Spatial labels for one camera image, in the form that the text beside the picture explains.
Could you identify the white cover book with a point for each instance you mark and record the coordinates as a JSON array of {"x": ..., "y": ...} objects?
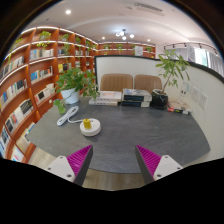
[{"x": 110, "y": 96}]

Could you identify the black track light rail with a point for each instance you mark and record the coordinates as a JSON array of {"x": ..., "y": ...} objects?
[{"x": 190, "y": 44}]

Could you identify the leafy plant in white pot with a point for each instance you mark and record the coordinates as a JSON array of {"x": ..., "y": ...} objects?
[{"x": 70, "y": 96}]

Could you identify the picture cover book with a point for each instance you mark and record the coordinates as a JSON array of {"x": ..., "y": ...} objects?
[{"x": 136, "y": 94}]

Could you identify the multi-bulb ceiling lamp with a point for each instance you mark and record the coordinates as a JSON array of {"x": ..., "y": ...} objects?
[{"x": 124, "y": 34}]

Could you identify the pile of assorted books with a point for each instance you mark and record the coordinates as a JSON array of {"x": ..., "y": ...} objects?
[{"x": 180, "y": 107}]

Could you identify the thin white book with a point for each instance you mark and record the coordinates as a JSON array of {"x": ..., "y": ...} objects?
[{"x": 101, "y": 103}]

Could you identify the clear acrylic sign stand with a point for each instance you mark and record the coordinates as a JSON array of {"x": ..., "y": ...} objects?
[{"x": 185, "y": 91}]

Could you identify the dark blue book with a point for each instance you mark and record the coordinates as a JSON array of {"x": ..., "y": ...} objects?
[{"x": 133, "y": 104}]

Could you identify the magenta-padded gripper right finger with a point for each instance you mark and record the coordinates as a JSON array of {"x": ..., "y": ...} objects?
[{"x": 166, "y": 165}]

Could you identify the yellow charger block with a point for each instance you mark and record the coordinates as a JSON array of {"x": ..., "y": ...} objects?
[{"x": 87, "y": 124}]

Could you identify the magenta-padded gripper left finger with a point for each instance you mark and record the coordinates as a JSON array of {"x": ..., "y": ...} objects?
[{"x": 61, "y": 166}]

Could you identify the orange wooden bookshelf unit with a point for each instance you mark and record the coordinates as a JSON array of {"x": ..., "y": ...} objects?
[{"x": 28, "y": 66}]

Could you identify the recessed ceiling lights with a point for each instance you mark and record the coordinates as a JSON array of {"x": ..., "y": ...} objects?
[{"x": 68, "y": 11}]

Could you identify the brown padded chair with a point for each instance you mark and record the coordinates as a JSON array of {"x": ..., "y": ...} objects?
[
  {"x": 116, "y": 82},
  {"x": 146, "y": 83}
]

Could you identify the white standing banner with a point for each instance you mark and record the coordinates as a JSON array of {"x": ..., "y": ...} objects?
[{"x": 190, "y": 53}]

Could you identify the tall plant in black pot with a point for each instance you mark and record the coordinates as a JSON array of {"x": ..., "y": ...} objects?
[{"x": 159, "y": 99}]

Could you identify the ceiling air vent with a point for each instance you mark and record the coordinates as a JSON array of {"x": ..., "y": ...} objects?
[{"x": 148, "y": 8}]

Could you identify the white sign board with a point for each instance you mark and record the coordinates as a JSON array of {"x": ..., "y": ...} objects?
[{"x": 138, "y": 50}]

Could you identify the white wall outlet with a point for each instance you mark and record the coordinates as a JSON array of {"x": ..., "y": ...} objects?
[
  {"x": 195, "y": 93},
  {"x": 203, "y": 100}
]

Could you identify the white sheer curtain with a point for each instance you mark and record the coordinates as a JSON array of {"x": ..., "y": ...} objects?
[{"x": 215, "y": 63}]

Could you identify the small green plant cutting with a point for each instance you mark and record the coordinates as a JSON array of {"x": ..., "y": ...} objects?
[{"x": 60, "y": 106}]

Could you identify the round white power strip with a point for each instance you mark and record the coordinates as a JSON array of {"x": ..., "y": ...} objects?
[{"x": 95, "y": 128}]

